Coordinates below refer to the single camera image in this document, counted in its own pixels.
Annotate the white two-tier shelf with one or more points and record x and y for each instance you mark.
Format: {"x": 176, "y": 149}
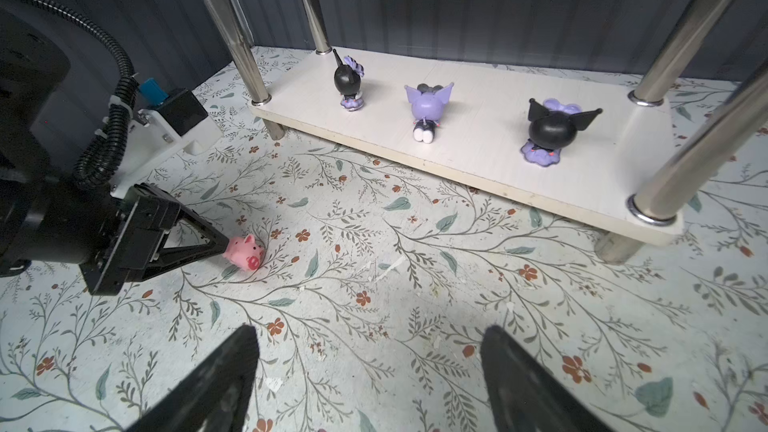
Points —
{"x": 623, "y": 174}

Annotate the dark purple toy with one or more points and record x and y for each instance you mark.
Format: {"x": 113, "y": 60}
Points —
{"x": 347, "y": 80}

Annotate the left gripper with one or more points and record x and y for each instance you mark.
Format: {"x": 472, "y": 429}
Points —
{"x": 136, "y": 249}

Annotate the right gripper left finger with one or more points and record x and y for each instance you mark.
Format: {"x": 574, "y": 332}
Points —
{"x": 215, "y": 395}

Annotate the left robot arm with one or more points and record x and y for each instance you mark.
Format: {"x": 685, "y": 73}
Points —
{"x": 91, "y": 206}

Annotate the purple striped toy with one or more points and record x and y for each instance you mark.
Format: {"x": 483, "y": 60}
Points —
{"x": 552, "y": 127}

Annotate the floral patterned mat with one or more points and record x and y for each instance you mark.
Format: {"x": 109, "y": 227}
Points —
{"x": 378, "y": 284}

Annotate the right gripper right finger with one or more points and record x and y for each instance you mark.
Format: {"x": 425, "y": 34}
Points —
{"x": 523, "y": 396}

